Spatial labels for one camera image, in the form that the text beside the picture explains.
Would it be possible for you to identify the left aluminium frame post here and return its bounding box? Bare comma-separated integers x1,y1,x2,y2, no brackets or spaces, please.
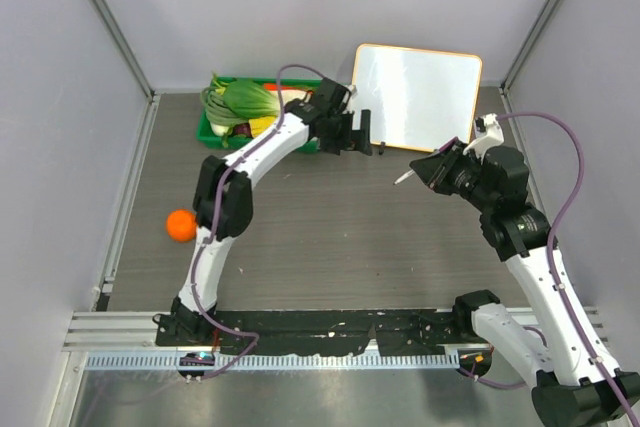
59,0,161,98

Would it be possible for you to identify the purple eggplant toy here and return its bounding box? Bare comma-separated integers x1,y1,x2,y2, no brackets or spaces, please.
233,123,253,139

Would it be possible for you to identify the orange fruit toy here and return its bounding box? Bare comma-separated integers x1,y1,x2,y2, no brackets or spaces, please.
165,209,197,243

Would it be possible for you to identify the aluminium rail with cable duct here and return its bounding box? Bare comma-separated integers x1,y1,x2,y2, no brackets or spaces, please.
62,306,601,373

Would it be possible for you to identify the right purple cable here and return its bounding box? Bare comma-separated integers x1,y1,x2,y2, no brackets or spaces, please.
494,111,640,427

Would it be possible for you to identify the right aluminium frame post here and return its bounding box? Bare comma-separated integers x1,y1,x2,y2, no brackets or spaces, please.
499,0,596,94

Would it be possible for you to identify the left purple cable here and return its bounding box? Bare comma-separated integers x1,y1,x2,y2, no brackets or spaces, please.
191,63,326,343

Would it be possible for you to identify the aluminium frame post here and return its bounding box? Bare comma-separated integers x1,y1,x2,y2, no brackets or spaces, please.
499,0,596,94
59,0,161,98

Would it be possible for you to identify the green bean bundle toy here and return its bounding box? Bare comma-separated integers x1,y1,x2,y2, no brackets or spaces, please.
200,74,246,137

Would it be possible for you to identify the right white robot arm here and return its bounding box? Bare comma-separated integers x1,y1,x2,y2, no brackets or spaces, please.
410,140,639,426

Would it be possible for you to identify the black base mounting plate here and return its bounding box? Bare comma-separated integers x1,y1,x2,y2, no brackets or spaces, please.
154,307,506,357

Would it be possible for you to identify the pink whiteboard marker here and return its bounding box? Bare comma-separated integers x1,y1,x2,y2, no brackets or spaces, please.
392,146,447,186

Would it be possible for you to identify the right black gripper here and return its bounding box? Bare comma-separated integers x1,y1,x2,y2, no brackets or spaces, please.
412,139,497,213

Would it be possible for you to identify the green plastic tray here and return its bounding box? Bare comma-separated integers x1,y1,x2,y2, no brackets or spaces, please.
194,77,332,154

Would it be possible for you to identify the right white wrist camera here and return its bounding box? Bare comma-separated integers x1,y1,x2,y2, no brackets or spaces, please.
463,114,504,161

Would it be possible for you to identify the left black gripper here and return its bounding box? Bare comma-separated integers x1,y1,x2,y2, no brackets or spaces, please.
319,109,372,156

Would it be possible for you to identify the yellow cabbage toy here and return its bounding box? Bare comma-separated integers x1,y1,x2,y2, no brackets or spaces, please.
249,116,278,138

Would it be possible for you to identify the green bok choy toy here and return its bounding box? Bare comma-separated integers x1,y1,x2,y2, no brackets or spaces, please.
222,78,316,119

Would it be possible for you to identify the purple cable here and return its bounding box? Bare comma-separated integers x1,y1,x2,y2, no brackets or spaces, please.
191,63,326,343
494,111,640,427

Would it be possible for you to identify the orange framed whiteboard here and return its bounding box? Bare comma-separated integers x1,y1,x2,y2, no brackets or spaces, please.
351,44,483,152

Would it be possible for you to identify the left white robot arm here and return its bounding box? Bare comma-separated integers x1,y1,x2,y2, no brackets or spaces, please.
158,78,372,346

